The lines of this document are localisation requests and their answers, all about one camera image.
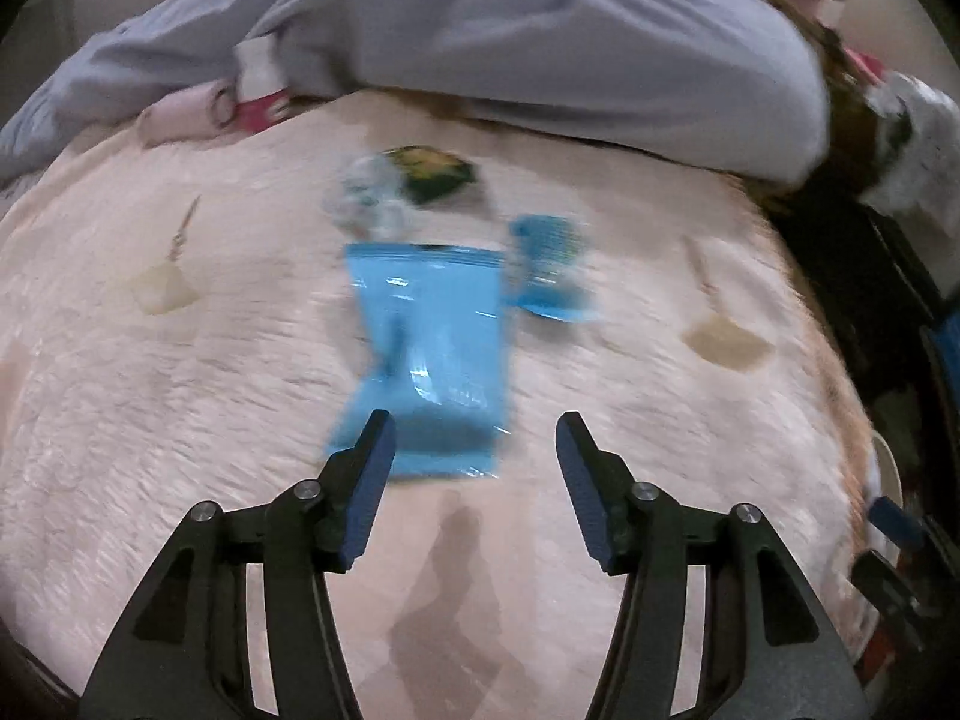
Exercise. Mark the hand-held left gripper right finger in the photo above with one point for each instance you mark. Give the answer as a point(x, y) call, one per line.
point(589, 495)

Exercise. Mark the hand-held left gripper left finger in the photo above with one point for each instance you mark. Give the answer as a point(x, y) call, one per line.
point(367, 487)

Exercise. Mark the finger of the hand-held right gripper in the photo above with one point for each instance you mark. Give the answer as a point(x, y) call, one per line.
point(892, 523)
point(941, 367)

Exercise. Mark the white waste bin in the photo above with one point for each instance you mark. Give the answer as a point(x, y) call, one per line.
point(889, 465)

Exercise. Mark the large blue snack packet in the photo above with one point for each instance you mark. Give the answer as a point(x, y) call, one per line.
point(435, 330)

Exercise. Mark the pink plush blanket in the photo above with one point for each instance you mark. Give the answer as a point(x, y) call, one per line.
point(187, 390)

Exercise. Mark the white speckled cloth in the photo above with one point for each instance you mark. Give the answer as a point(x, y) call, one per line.
point(922, 150)

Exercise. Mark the small blue packet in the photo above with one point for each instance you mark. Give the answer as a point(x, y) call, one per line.
point(551, 255)

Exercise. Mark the clear plastic wrapper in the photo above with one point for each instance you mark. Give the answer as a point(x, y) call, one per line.
point(364, 195)

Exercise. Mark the green yellow wrapper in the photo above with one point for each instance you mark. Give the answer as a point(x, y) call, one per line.
point(431, 172)

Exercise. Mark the small pink cloth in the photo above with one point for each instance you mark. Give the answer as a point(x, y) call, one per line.
point(187, 112)

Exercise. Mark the blue-grey quilt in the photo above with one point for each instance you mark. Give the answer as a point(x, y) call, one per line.
point(525, 37)

